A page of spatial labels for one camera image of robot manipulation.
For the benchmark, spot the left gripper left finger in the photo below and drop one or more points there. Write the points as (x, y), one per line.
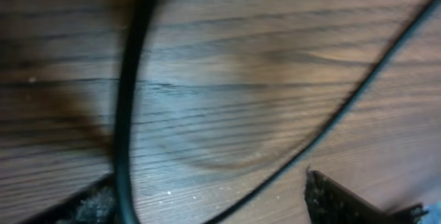
(94, 204)

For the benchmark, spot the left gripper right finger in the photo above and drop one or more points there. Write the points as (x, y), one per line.
(328, 202)

